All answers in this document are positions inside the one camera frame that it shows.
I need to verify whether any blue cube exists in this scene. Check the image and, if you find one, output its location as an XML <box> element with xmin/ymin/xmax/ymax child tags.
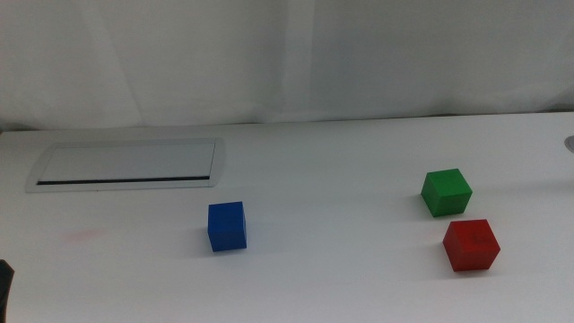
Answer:
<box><xmin>206</xmin><ymin>200</ymin><xmax>248</xmax><ymax>253</ymax></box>

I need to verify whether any green cube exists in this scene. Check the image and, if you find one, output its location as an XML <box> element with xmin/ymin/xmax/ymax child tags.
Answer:
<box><xmin>420</xmin><ymin>168</ymin><xmax>474</xmax><ymax>219</ymax></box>

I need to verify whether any red cube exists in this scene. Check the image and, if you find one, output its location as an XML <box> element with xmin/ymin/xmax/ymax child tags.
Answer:
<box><xmin>442</xmin><ymin>218</ymin><xmax>501</xmax><ymax>273</ymax></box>

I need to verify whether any white backdrop curtain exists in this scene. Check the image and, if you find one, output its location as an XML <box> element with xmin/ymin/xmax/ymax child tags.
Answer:
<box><xmin>0</xmin><ymin>0</ymin><xmax>574</xmax><ymax>132</ymax></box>

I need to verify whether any silver table cable hatch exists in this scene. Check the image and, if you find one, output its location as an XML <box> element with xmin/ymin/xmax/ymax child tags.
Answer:
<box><xmin>24</xmin><ymin>136</ymin><xmax>228</xmax><ymax>194</ymax></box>

